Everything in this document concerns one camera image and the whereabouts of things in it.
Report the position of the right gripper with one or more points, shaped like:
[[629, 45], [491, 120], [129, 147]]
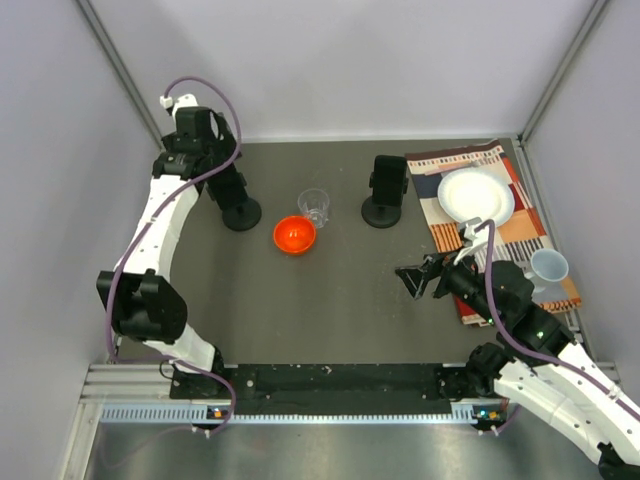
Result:
[[448, 263]]

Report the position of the black phone stand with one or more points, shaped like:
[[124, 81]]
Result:
[[243, 217], [383, 208]]

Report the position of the black phone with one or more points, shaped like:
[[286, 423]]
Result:
[[389, 181], [227, 188]]

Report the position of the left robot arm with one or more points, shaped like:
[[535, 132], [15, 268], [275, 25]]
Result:
[[140, 302]]

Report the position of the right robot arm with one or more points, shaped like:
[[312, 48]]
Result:
[[536, 361]]

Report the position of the patterned cloth mat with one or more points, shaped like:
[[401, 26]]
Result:
[[517, 239]]

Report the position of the white paper plate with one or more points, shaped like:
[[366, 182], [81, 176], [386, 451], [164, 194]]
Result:
[[471, 193]]

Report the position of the pale blue cup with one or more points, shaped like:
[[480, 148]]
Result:
[[547, 267]]

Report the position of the clear plastic cup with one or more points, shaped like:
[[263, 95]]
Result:
[[314, 205]]

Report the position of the orange bowl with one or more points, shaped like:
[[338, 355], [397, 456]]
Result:
[[294, 235]]

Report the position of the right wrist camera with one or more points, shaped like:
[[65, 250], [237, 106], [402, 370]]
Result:
[[474, 237]]

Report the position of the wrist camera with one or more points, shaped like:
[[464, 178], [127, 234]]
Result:
[[474, 237], [171, 105]]

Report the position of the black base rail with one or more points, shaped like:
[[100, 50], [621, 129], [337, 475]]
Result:
[[346, 389]]

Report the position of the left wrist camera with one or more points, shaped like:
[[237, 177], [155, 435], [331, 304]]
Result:
[[171, 105]]

